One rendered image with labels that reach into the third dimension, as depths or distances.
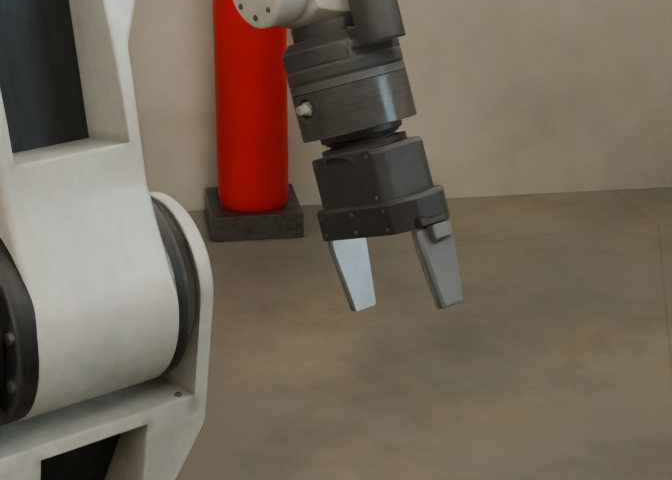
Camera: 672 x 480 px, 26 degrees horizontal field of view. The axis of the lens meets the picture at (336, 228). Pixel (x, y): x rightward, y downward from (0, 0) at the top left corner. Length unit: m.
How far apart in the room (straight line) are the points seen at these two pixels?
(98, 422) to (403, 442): 1.11
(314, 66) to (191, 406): 0.26
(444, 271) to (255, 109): 1.75
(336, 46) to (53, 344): 0.30
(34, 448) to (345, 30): 0.36
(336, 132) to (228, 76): 1.73
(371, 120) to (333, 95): 0.03
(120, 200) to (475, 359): 1.44
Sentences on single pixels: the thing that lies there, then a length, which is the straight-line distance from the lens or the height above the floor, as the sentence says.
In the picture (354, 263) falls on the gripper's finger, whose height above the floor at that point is 0.57.
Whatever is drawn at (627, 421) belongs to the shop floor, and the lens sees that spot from 2.19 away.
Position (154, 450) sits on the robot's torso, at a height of 0.49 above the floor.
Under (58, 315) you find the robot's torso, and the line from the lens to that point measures 0.93.
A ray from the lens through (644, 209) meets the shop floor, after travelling 3.07.
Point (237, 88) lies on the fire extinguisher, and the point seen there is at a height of 0.30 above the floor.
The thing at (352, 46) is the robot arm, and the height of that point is 0.76.
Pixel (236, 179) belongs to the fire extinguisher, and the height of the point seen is 0.12.
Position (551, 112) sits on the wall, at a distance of 3.09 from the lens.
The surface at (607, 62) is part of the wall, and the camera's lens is 3.10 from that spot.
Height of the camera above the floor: 0.99
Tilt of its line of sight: 20 degrees down
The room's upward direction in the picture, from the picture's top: straight up
